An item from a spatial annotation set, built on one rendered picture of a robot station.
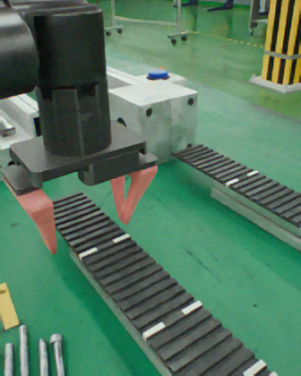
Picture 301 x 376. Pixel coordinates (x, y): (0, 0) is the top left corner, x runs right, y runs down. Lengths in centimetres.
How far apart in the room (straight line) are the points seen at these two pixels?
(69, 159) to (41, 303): 13
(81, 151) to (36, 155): 4
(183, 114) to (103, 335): 33
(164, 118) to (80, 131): 25
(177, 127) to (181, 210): 15
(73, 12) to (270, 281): 28
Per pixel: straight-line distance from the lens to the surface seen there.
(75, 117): 29
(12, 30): 26
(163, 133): 54
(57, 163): 30
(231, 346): 27
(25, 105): 57
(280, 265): 39
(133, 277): 31
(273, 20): 387
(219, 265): 38
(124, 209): 38
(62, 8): 28
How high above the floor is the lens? 103
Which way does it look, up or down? 29 degrees down
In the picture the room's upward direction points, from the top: 1 degrees counter-clockwise
